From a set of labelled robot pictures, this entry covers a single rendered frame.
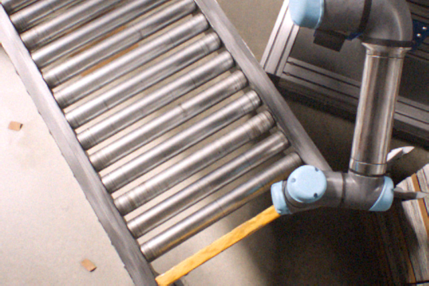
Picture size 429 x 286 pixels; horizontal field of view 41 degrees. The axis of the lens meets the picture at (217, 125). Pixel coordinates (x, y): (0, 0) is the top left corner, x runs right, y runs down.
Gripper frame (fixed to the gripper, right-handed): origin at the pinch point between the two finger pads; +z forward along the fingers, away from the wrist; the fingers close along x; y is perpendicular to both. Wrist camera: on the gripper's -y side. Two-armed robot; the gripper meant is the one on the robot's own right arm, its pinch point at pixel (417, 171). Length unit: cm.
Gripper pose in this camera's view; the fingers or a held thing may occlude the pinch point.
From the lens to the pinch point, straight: 146.8
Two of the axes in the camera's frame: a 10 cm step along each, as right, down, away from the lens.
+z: 9.8, -1.9, 0.7
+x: -2.0, -9.4, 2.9
